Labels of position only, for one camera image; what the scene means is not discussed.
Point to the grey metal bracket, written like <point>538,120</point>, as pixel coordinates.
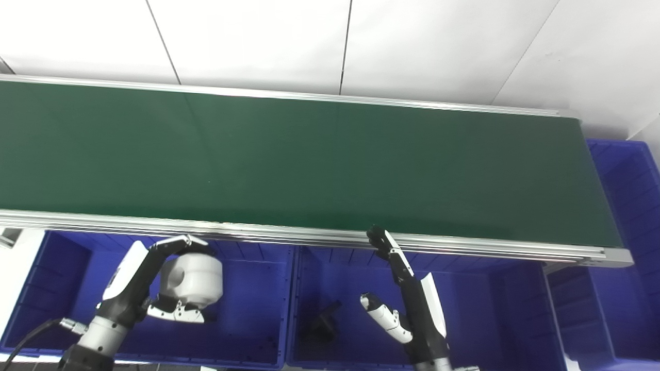
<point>9,238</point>

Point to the aluminium conveyor side rail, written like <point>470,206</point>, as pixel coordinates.
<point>335,238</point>
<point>309,96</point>

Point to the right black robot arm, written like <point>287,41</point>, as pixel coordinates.
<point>438,365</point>

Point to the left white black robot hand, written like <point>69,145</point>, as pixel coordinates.
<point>129,288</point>

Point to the white cylindrical plastic part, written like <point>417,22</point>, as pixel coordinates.
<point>193,281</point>

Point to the black plastic part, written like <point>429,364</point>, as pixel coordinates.
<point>324,322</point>

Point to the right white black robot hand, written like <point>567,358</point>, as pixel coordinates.
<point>420,314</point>

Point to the green conveyor belt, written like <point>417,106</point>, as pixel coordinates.
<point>319,165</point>

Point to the blue plastic bin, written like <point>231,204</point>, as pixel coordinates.
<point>484,319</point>
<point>62,293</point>
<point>629,232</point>

